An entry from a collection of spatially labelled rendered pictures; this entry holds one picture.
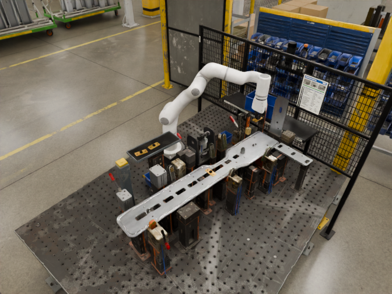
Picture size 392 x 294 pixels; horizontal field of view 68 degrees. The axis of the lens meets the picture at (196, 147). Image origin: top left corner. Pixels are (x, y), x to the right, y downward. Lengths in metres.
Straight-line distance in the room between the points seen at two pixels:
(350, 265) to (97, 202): 2.24
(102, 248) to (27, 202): 1.69
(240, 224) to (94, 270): 1.00
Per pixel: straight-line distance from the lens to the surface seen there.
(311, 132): 2.58
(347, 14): 8.60
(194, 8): 4.48
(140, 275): 1.97
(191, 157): 2.08
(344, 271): 3.05
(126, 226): 1.80
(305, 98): 2.59
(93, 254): 2.11
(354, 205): 3.61
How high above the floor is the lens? 2.42
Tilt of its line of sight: 38 degrees down
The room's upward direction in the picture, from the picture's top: 1 degrees clockwise
